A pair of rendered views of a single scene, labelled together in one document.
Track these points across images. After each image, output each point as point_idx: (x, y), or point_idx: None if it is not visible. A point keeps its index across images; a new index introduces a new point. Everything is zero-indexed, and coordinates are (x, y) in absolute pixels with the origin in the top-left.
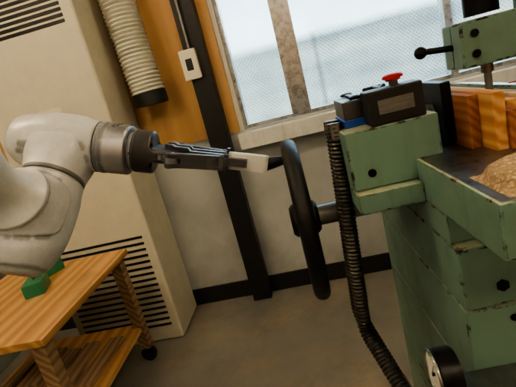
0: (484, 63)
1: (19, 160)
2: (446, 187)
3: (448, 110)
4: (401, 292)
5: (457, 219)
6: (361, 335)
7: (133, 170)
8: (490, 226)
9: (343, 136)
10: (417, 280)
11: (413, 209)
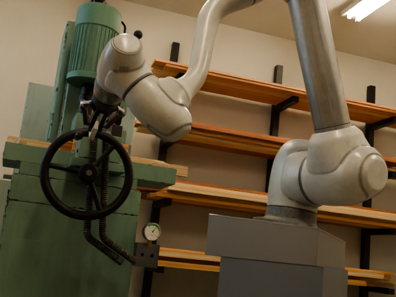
0: None
1: (141, 63)
2: (143, 168)
3: None
4: (23, 255)
5: (147, 178)
6: (106, 238)
7: (114, 105)
8: (170, 175)
9: (122, 138)
10: (73, 228)
11: (95, 183)
